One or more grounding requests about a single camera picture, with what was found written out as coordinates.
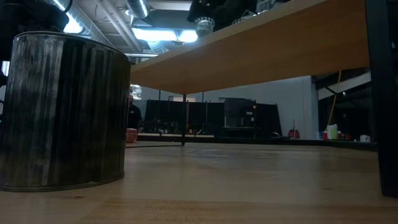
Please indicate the ceiling light panel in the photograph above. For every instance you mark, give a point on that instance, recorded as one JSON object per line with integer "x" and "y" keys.
{"x": 155, "y": 34}
{"x": 188, "y": 36}

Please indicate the black aluminium table frame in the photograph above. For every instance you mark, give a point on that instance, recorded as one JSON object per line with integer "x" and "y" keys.
{"x": 295, "y": 141}

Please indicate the red dustpan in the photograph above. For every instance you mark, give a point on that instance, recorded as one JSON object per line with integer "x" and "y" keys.
{"x": 293, "y": 134}

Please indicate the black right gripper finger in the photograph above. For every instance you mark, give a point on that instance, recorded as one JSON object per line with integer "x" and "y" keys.
{"x": 211, "y": 9}

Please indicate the white cup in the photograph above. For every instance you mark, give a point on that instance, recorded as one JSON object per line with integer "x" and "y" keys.
{"x": 365, "y": 138}

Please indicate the black cabinet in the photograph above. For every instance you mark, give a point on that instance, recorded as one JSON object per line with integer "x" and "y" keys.
{"x": 239, "y": 112}

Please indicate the pink candle holder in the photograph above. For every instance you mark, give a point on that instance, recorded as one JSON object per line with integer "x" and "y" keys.
{"x": 132, "y": 136}

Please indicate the clear glass cup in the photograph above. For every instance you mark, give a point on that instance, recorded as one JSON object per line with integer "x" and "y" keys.
{"x": 204, "y": 28}

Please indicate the red container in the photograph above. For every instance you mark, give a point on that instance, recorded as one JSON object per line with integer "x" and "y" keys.
{"x": 325, "y": 135}

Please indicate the silver ceiling duct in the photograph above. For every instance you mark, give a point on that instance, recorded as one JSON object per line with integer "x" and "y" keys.
{"x": 138, "y": 7}

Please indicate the person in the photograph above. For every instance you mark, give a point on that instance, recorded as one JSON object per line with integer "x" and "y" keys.
{"x": 133, "y": 116}

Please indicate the thin yellow pole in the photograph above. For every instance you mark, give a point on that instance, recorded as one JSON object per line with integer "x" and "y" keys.
{"x": 334, "y": 99}

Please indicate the white green jug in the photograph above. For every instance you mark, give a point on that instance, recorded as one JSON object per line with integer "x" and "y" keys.
{"x": 332, "y": 132}

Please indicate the silver tin candle holder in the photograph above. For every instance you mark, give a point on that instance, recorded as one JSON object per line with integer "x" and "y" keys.
{"x": 62, "y": 109}

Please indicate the black partition wall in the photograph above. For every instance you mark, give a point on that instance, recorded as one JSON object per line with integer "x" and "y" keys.
{"x": 211, "y": 118}

